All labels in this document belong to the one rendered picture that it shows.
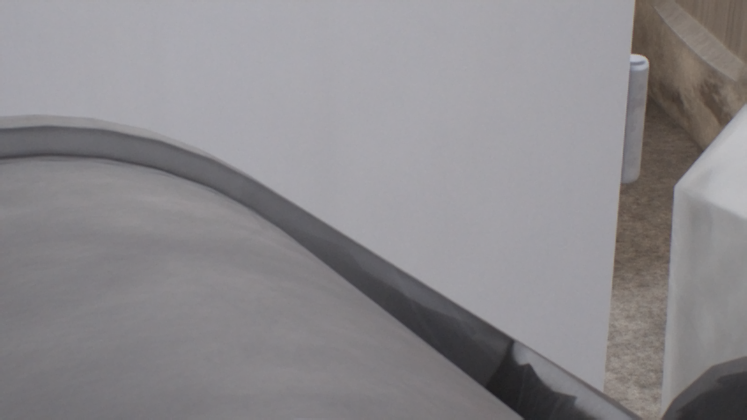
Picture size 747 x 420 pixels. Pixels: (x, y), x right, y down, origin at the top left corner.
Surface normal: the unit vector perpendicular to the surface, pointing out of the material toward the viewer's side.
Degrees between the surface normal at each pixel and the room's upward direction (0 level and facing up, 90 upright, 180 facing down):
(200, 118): 90
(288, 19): 90
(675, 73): 101
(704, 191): 45
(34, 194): 19
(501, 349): 71
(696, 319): 84
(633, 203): 0
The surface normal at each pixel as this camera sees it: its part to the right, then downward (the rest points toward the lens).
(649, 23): -0.98, 0.08
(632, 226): 0.00, -0.86
